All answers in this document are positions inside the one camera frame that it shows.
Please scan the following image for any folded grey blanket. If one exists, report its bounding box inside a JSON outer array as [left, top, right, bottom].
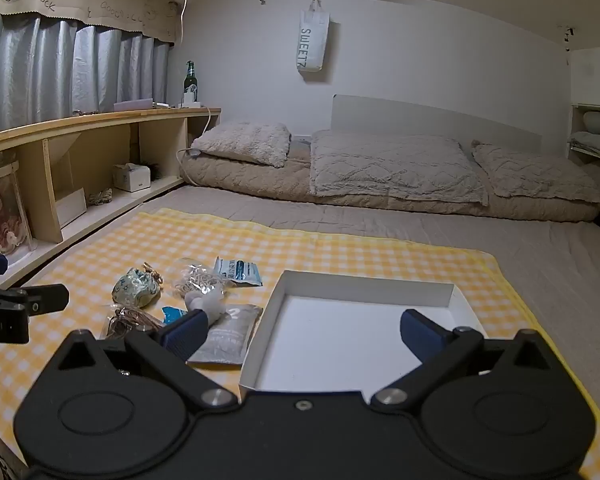
[[567, 131, 600, 155]]

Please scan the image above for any framed plush picture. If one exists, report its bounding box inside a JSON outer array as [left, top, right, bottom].
[[0, 160, 34, 257]]

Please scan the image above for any large quilted beige pillow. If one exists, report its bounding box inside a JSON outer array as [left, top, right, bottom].
[[309, 129, 490, 207]]

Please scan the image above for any white charging cable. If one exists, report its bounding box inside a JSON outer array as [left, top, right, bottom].
[[176, 106, 215, 161]]

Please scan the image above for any beige quilted bedding roll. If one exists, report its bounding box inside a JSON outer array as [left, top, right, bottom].
[[181, 136, 600, 224]]

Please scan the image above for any blue and white sachet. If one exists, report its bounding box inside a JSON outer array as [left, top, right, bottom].
[[214, 256, 264, 287]]

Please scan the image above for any yellow checked mat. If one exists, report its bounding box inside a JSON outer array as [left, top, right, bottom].
[[0, 208, 600, 480]]

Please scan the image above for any fluffy beige pillow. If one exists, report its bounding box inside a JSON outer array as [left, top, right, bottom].
[[192, 120, 292, 169]]

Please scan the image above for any clear bag of brown items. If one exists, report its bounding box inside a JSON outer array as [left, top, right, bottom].
[[101, 306, 163, 342]]

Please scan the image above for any white tissue box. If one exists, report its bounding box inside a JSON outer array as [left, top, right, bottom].
[[112, 162, 152, 193]]

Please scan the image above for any white side shelf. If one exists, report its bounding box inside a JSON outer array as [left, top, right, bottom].
[[567, 102, 600, 223]]

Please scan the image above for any white hanging cable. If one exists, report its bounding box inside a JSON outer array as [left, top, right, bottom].
[[179, 0, 197, 47]]

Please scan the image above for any blue plastic packet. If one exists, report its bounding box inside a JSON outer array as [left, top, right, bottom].
[[161, 306, 190, 327]]

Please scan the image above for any clear bag of beige bands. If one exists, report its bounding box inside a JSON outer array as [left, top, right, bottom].
[[172, 258, 227, 297]]

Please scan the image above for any small quilted beige pillow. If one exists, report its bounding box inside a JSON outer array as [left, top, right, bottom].
[[471, 141, 600, 199]]

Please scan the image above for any white cardboard box tray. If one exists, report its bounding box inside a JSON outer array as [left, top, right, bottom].
[[239, 270, 490, 394]]

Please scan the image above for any green patterned fabric pouch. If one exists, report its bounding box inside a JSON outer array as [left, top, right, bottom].
[[112, 262, 165, 307]]

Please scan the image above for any wooden shelf unit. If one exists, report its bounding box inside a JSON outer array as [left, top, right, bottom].
[[0, 106, 222, 286]]

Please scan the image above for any white soft cloth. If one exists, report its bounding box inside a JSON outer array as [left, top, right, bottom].
[[184, 292, 227, 328]]

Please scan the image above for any silver grey curtain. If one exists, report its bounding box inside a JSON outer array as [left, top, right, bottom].
[[0, 10, 174, 137]]

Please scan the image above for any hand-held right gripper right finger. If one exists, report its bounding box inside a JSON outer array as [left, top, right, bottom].
[[371, 309, 557, 412]]

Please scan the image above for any white headboard panel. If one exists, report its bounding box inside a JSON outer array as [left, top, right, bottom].
[[331, 93, 544, 152]]

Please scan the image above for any grey pouch with question mark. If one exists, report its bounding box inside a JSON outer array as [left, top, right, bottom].
[[186, 303, 264, 366]]

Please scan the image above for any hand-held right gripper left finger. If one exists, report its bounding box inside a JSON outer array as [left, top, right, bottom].
[[55, 309, 242, 413]]

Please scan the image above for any white hanging tote bag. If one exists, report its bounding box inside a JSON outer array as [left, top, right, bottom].
[[293, 0, 331, 84]]

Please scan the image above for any green glass bottle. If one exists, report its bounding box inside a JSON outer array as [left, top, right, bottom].
[[183, 60, 199, 107]]

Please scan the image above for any flat white box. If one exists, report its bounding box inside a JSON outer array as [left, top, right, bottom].
[[54, 187, 89, 229]]

